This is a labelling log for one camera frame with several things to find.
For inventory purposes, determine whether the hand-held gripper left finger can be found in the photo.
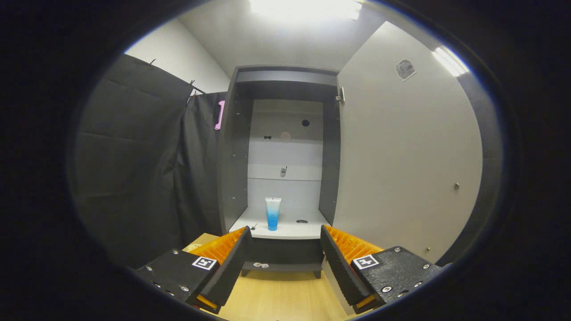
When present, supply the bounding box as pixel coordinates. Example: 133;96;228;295
134;226;252;314

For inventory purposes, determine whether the large ceiling light panel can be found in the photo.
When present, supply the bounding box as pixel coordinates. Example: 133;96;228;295
249;0;363;21

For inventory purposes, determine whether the white and blue tube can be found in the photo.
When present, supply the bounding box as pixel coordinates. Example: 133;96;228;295
265;197;282;231

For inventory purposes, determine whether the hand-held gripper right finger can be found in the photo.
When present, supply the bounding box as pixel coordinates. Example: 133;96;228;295
320;224;447;314

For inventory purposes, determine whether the long ceiling light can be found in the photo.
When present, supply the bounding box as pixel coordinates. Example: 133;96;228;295
431;47;470;77

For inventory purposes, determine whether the beige cabinet door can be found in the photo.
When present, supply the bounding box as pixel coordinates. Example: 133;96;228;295
322;21;483;315

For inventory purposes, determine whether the white cabinet shelf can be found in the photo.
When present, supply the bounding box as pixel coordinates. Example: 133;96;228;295
228;207;331;240

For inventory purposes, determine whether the dark grey cabinet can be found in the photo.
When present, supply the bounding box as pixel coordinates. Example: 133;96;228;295
217;66;342;279

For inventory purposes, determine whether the black backdrop cloth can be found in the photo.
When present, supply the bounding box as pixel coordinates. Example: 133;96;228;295
74;53;228;268

